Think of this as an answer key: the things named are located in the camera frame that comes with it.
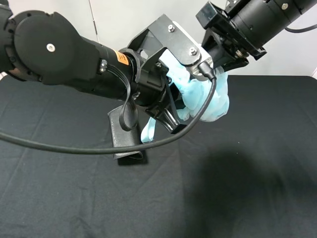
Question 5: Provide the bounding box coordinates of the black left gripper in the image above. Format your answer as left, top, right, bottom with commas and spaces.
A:
126, 48, 188, 134

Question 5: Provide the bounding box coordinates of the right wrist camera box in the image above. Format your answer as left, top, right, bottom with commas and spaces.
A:
196, 1, 224, 30

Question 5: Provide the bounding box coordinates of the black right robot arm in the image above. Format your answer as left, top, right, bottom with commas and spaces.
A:
196, 0, 317, 71

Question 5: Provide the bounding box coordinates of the black tablecloth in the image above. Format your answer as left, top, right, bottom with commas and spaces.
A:
0, 75, 317, 238

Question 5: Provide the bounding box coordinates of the black round cable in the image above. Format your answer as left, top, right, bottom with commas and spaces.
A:
0, 60, 218, 156

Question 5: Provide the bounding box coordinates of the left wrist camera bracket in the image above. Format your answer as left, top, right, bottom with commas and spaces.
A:
128, 14, 213, 81

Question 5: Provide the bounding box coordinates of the black flat ribbon cable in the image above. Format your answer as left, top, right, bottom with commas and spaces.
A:
100, 58, 139, 131

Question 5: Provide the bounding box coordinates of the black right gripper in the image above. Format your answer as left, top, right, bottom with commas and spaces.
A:
202, 17, 266, 72

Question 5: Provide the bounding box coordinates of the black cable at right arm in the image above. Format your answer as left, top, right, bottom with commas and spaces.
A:
284, 23, 317, 33

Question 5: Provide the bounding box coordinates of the blue white bath loofah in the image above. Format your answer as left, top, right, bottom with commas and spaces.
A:
140, 54, 230, 144

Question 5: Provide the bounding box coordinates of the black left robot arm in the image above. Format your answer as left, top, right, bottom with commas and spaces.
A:
0, 0, 186, 134

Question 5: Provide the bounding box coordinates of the black leather glasses case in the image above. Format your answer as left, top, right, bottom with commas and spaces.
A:
108, 106, 143, 160

